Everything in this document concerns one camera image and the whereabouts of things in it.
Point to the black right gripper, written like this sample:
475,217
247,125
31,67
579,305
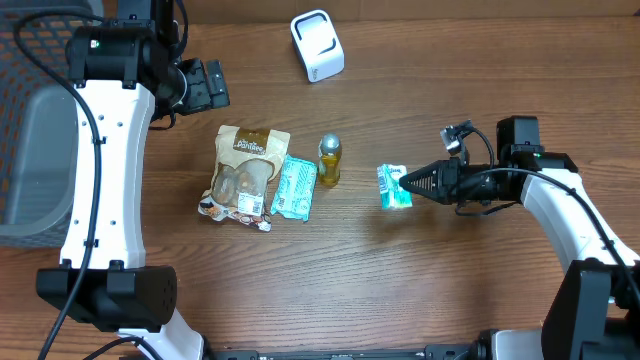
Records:
451,180

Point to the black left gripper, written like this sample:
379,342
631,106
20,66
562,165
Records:
204,97

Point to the small teal tissue pack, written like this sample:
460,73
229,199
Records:
392,194

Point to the brown snack wrapper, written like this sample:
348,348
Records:
246,161

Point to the yellow liquid bottle silver cap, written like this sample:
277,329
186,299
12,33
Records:
330,154

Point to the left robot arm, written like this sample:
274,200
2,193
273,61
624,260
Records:
126,74

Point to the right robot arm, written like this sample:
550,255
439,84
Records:
595,312

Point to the white barcode scanner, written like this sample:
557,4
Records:
317,45

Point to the dark grey plastic basket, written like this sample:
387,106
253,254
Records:
38,124

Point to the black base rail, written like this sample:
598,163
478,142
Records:
345,355

